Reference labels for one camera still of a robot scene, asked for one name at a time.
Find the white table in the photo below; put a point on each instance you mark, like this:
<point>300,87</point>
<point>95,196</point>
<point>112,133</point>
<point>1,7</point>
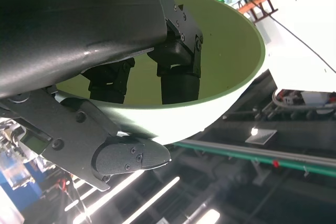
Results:
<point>296,37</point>

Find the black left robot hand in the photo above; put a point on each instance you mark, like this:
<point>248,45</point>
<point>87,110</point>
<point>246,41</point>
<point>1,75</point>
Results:
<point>65,19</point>

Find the square ceiling lamp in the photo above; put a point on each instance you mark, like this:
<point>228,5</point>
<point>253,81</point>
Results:
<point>261,136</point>

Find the grey round bowl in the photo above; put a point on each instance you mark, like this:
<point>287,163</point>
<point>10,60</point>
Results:
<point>231,51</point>

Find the white ceiling tube light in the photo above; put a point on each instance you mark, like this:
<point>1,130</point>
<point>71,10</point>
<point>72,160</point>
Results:
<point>157,197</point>
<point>115,190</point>
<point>208,217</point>

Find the blue display stand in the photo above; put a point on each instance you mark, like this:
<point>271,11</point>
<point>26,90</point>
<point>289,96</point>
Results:
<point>15,176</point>

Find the green ceiling rail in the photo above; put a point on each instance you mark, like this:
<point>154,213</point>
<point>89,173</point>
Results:
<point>262,159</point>

